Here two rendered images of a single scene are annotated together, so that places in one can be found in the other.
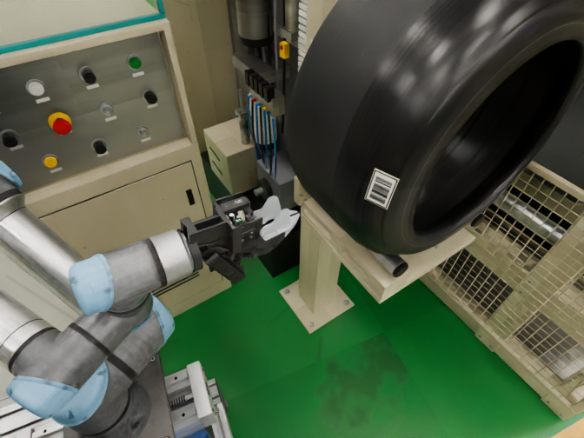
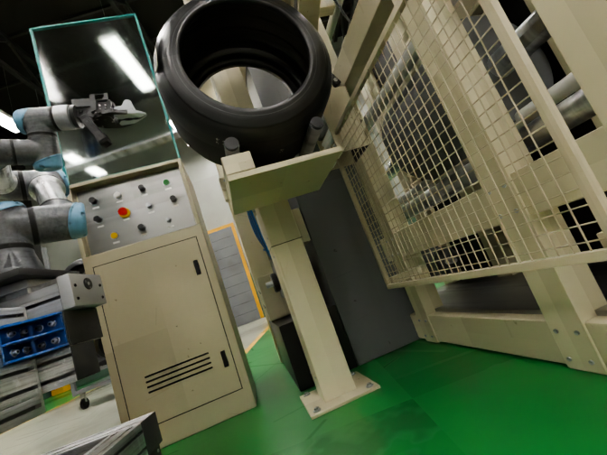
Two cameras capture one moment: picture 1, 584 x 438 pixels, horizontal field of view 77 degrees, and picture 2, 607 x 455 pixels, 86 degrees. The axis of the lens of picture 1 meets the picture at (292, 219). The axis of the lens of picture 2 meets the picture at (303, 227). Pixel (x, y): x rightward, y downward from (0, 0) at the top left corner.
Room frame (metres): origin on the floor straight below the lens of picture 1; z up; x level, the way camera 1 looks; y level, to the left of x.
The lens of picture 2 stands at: (-0.33, -0.67, 0.43)
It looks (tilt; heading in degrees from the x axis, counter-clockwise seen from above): 10 degrees up; 20
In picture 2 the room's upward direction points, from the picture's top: 20 degrees counter-clockwise
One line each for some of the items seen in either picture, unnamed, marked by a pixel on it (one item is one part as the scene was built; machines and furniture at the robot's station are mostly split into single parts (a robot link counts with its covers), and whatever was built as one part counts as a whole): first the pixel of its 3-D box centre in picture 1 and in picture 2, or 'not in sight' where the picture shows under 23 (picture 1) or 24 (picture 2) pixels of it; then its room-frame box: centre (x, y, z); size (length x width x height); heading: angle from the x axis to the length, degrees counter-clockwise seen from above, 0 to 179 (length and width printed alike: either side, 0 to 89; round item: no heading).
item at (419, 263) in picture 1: (385, 226); (281, 183); (0.70, -0.28, 0.80); 0.37 x 0.36 x 0.02; 123
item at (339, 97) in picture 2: not in sight; (336, 129); (1.09, -0.47, 1.05); 0.20 x 0.15 x 0.30; 33
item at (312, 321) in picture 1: (315, 297); (336, 390); (0.90, -0.12, 0.01); 0.27 x 0.27 x 0.02; 33
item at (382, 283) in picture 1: (349, 238); (239, 184); (0.63, -0.16, 0.83); 0.36 x 0.09 x 0.06; 33
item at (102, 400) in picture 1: (87, 388); (6, 227); (0.22, 0.39, 0.88); 0.13 x 0.12 x 0.14; 151
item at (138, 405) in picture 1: (108, 408); (10, 265); (0.21, 0.40, 0.77); 0.15 x 0.15 x 0.10
